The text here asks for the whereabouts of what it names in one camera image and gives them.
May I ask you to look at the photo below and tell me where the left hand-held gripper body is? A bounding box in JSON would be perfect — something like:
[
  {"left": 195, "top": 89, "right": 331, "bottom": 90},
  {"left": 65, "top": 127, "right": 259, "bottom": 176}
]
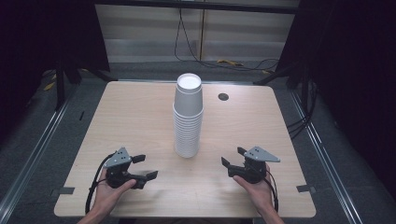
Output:
[{"left": 103, "top": 147, "right": 138, "bottom": 189}]

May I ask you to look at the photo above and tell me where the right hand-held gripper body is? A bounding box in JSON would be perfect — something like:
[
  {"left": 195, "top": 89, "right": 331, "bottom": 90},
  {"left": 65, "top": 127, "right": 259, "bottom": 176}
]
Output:
[{"left": 243, "top": 146, "right": 281, "bottom": 185}]

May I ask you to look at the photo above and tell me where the stack of white paper cups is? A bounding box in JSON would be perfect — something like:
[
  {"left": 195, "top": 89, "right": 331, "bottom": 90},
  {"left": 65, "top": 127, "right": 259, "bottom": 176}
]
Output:
[{"left": 172, "top": 73, "right": 205, "bottom": 159}]

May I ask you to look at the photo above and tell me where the person's right hand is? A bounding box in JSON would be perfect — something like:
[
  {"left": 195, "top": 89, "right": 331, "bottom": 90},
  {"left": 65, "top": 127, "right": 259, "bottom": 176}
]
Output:
[{"left": 233, "top": 164, "right": 277, "bottom": 217}]

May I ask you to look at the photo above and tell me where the person's left hand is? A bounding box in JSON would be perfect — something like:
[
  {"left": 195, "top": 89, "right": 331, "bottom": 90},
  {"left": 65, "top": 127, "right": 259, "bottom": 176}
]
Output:
[{"left": 91, "top": 167, "right": 137, "bottom": 216}]

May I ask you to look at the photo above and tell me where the grey tape piece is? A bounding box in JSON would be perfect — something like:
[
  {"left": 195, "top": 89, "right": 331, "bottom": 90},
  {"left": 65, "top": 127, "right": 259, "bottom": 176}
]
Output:
[
  {"left": 296, "top": 184, "right": 316, "bottom": 193},
  {"left": 50, "top": 186, "right": 76, "bottom": 196}
]

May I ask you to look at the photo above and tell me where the black curtain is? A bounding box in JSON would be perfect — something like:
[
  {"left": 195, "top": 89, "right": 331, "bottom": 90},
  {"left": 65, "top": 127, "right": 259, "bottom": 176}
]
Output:
[
  {"left": 275, "top": 0, "right": 396, "bottom": 202},
  {"left": 0, "top": 0, "right": 110, "bottom": 147}
]

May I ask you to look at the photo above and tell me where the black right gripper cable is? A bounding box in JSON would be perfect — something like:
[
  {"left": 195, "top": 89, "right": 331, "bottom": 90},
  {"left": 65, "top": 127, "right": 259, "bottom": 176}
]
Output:
[{"left": 263, "top": 170, "right": 280, "bottom": 213}]

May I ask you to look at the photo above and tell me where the bundle of black cables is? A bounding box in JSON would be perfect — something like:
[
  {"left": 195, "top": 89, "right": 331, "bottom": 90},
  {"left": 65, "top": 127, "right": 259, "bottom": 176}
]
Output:
[{"left": 286, "top": 78, "right": 319, "bottom": 140}]

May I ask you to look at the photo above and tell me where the metal floor rail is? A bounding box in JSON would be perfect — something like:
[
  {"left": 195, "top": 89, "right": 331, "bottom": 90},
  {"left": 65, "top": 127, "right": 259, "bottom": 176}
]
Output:
[
  {"left": 289, "top": 89, "right": 364, "bottom": 224},
  {"left": 0, "top": 83, "right": 79, "bottom": 217}
]

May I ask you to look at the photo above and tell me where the black stand post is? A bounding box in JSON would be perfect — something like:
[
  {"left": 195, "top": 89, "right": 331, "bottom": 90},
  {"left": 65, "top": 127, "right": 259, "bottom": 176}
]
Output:
[{"left": 54, "top": 62, "right": 66, "bottom": 111}]

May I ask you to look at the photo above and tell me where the long black hanging cable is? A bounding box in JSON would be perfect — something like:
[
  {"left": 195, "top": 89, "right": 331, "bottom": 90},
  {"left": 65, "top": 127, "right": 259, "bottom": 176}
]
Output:
[{"left": 173, "top": 7, "right": 280, "bottom": 73}]

